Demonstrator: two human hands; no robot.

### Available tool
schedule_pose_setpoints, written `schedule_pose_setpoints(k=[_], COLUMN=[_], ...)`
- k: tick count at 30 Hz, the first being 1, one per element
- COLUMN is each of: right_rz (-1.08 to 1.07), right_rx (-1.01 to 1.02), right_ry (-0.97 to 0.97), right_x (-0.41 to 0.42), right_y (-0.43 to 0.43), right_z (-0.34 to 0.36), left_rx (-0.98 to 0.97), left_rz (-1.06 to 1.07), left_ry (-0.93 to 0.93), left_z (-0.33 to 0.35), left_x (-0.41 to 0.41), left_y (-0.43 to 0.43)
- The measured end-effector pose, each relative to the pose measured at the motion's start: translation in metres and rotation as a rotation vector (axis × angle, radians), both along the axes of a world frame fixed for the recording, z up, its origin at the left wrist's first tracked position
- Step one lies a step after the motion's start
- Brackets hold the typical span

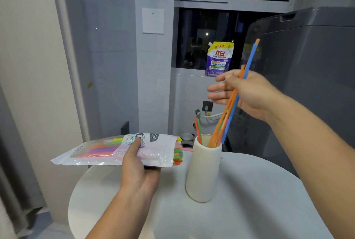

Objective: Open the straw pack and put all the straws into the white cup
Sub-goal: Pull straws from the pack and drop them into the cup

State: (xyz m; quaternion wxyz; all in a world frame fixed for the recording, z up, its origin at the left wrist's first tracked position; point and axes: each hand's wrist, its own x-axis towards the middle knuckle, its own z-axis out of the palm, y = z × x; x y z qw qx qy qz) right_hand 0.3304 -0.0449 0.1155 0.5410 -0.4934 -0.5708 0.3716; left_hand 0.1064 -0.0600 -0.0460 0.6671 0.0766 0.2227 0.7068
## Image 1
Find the red drinking straw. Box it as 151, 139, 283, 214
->
194, 117, 202, 146

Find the person's right hand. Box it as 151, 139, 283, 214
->
207, 69, 281, 122

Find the white framed window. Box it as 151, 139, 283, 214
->
174, 0, 304, 71

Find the orange drinking straw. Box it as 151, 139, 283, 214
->
207, 38, 261, 148
213, 64, 246, 148

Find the bundle of colourful straws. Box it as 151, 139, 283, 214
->
71, 136, 184, 166

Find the person's left hand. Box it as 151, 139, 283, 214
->
120, 137, 162, 195

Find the grey washing machine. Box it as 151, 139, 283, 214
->
222, 6, 355, 179

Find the white water hose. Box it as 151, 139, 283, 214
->
198, 111, 226, 122

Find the white wall switch plate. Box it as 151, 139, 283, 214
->
142, 7, 165, 35

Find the person's right forearm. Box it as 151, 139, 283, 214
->
265, 95, 355, 239

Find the blue drinking straw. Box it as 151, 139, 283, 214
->
221, 43, 258, 145

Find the white cylindrical cup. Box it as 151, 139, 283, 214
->
185, 134, 222, 203

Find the clear plastic straw bag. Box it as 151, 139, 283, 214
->
51, 133, 182, 168

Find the purple yellow detergent pouch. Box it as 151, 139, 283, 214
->
205, 41, 235, 78

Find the person's left forearm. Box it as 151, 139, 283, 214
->
85, 183, 156, 239

